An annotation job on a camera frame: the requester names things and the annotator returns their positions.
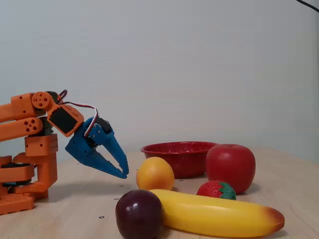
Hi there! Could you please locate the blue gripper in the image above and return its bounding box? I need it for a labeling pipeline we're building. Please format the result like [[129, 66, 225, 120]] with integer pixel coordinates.
[[65, 116, 130, 179]]

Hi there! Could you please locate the white red black servo cable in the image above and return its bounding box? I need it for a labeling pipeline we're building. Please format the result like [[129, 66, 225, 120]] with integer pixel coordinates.
[[56, 89, 99, 138]]

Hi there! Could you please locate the yellow orange toy peach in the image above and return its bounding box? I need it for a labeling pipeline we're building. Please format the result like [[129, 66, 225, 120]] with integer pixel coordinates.
[[136, 156, 175, 191]]

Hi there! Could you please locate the yellow toy banana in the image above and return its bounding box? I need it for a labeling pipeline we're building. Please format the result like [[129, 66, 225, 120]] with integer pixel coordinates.
[[148, 189, 285, 238]]

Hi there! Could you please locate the dark purple toy plum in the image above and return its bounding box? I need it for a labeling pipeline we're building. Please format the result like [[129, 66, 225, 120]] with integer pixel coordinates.
[[115, 189, 165, 239]]

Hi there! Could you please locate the red toy apple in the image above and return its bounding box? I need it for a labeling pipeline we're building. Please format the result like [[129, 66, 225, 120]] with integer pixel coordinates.
[[205, 143, 256, 194]]

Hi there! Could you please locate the red speckled enamel bowl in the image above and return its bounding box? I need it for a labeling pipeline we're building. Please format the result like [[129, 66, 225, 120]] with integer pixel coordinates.
[[140, 141, 219, 179]]

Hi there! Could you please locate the red toy strawberry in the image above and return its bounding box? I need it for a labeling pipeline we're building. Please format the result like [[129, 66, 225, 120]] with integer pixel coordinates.
[[196, 180, 237, 201]]

